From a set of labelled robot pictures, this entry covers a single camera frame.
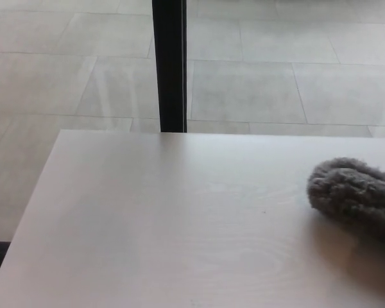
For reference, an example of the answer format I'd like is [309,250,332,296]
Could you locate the grey fluffy microfibre duster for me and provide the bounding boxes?
[305,157,385,248]

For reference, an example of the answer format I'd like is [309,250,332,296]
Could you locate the black window frame post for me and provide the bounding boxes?
[151,0,189,133]

